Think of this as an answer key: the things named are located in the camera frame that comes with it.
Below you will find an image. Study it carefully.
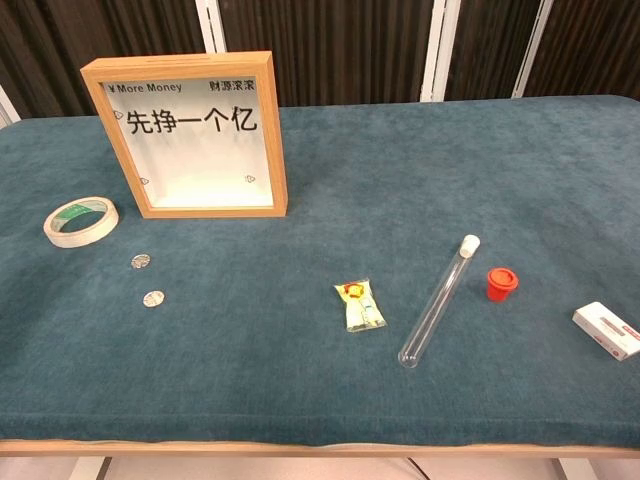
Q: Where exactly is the yellow snack packet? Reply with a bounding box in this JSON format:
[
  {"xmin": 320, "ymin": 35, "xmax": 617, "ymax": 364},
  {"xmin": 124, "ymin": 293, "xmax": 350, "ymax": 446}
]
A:
[{"xmin": 333, "ymin": 278, "xmax": 389, "ymax": 333}]

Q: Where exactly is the glass test tube white cap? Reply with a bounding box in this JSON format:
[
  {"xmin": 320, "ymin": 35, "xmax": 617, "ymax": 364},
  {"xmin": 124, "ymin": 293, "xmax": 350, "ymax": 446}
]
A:
[{"xmin": 397, "ymin": 234, "xmax": 482, "ymax": 371}]

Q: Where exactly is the teal velvet tablecloth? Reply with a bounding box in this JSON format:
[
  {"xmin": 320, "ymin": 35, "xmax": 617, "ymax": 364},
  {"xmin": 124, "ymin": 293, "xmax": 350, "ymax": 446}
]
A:
[{"xmin": 0, "ymin": 93, "xmax": 640, "ymax": 450}]

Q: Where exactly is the small red plastic cup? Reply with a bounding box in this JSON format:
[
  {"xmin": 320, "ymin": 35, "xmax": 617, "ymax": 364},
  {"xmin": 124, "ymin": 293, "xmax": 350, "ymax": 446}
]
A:
[{"xmin": 486, "ymin": 267, "xmax": 520, "ymax": 304}]

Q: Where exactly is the beige masking tape roll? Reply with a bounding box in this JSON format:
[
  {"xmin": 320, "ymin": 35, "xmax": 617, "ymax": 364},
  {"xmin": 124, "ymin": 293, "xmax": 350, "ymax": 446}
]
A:
[{"xmin": 42, "ymin": 196, "xmax": 121, "ymax": 249}]

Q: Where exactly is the white and red carton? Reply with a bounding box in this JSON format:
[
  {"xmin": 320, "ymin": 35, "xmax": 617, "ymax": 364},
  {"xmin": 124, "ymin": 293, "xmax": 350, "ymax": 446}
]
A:
[{"xmin": 571, "ymin": 301, "xmax": 640, "ymax": 363}]

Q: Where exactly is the wooden frame money box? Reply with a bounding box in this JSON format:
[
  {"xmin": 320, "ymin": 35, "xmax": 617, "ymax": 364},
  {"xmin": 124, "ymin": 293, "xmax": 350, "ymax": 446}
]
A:
[{"xmin": 79, "ymin": 49, "xmax": 290, "ymax": 220}]

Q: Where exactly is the white partition post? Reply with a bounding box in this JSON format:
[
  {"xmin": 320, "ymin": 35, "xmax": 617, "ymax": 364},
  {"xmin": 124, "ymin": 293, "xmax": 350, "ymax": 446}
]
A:
[
  {"xmin": 193, "ymin": 0, "xmax": 229, "ymax": 54},
  {"xmin": 510, "ymin": 0, "xmax": 555, "ymax": 100},
  {"xmin": 421, "ymin": 0, "xmax": 462, "ymax": 103},
  {"xmin": 0, "ymin": 83, "xmax": 22, "ymax": 126}
]

